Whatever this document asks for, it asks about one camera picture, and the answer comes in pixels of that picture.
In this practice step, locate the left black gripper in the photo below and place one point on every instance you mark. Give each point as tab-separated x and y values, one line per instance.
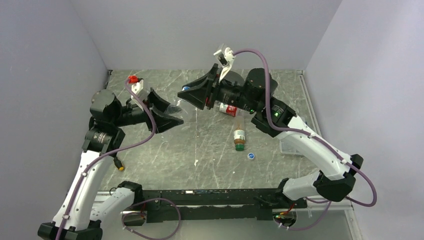
163	121

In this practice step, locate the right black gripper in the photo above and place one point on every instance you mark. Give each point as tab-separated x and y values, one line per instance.
203	88

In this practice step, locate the blue Pocari Sweat cap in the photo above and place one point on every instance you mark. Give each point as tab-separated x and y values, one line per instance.
251	156

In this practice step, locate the clear bottle white cap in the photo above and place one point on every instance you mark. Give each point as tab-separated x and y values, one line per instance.
174	110

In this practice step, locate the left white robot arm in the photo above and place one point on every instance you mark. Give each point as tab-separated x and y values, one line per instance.
78	219

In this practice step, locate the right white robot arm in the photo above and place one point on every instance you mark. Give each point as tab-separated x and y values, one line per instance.
335	178

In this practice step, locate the clear bottle red label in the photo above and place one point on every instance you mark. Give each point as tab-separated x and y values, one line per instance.
227	109

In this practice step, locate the brown bottle green cap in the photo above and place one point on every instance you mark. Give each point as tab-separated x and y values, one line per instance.
239	134

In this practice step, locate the black round disc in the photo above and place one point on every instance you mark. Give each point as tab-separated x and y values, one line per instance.
234	78

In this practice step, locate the black yellow screwdriver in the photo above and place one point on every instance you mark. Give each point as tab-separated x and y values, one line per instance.
118	164

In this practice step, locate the clear plastic tray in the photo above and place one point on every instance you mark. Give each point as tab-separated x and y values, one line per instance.
287	149

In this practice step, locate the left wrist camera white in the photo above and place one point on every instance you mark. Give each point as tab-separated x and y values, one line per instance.
137	86

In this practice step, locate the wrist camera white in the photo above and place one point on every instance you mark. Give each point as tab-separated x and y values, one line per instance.
137	86
225	56

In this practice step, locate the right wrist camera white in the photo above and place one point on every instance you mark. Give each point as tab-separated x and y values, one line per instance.
225	56

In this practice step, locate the black base frame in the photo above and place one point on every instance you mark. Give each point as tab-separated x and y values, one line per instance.
157	206

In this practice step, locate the aluminium rail right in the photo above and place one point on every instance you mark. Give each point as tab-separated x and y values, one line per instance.
329	190

